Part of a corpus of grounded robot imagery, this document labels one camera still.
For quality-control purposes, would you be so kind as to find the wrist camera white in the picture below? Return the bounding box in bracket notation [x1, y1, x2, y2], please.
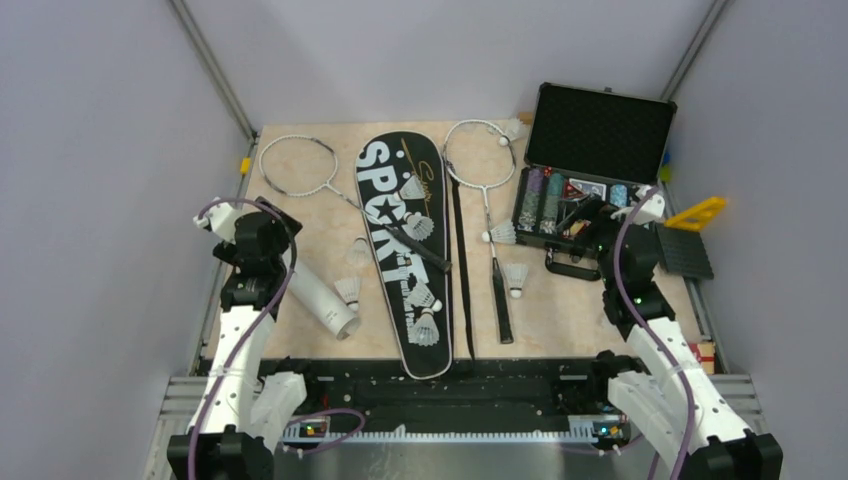
[610, 185, 666, 225]
[194, 203, 242, 243]

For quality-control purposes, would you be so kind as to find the shuttlecock on bag top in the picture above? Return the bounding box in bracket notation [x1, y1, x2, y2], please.
[395, 175, 427, 201]

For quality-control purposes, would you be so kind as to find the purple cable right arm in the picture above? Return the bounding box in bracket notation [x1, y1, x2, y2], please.
[563, 186, 698, 480]

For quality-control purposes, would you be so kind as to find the black perforated plate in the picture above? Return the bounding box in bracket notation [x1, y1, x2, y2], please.
[656, 225, 714, 280]

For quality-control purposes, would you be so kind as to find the black poker chip case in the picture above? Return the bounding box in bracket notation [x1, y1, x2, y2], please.
[512, 82, 678, 281]

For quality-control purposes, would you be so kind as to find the black racket bag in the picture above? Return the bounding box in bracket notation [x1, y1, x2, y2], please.
[355, 131, 454, 380]

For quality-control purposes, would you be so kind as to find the shuttlecock at racket top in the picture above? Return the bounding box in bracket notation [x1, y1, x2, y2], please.
[498, 117, 530, 147]

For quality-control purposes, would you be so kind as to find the white shuttlecock tube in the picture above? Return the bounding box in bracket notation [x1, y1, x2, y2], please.
[288, 258, 361, 341]

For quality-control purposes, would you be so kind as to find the yellow block at corner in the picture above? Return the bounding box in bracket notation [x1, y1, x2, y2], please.
[658, 165, 672, 183]

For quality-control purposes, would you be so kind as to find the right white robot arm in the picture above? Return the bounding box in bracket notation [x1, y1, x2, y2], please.
[565, 196, 784, 479]

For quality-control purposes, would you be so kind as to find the left white badminton racket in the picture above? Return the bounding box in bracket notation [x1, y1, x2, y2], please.
[256, 134, 451, 273]

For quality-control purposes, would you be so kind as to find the yellow plastic triangle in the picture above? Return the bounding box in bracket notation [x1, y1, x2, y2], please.
[664, 196, 727, 232]

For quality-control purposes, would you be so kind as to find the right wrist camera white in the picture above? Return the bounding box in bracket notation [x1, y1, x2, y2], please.
[610, 185, 666, 225]

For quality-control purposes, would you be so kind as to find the translucent tube cap left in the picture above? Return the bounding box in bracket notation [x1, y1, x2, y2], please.
[345, 236, 373, 269]

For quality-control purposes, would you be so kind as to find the shuttlecock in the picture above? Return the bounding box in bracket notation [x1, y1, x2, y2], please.
[503, 263, 529, 299]
[395, 175, 427, 201]
[402, 212, 435, 242]
[481, 219, 517, 245]
[406, 281, 443, 312]
[498, 117, 530, 147]
[409, 308, 440, 347]
[334, 276, 361, 312]

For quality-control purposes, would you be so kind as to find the white badminton racket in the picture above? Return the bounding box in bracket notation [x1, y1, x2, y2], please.
[256, 134, 451, 273]
[442, 119, 517, 345]

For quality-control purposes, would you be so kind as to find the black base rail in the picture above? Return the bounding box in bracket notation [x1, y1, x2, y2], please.
[247, 358, 641, 451]

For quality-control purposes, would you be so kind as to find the right white badminton racket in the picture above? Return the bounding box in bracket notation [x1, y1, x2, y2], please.
[442, 119, 517, 345]

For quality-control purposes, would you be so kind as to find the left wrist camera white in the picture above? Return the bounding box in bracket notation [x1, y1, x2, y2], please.
[194, 203, 242, 243]

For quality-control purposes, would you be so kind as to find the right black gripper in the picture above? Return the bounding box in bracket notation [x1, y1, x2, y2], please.
[555, 193, 646, 288]

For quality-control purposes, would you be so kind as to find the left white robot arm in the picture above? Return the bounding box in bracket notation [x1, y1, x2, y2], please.
[166, 197, 302, 479]

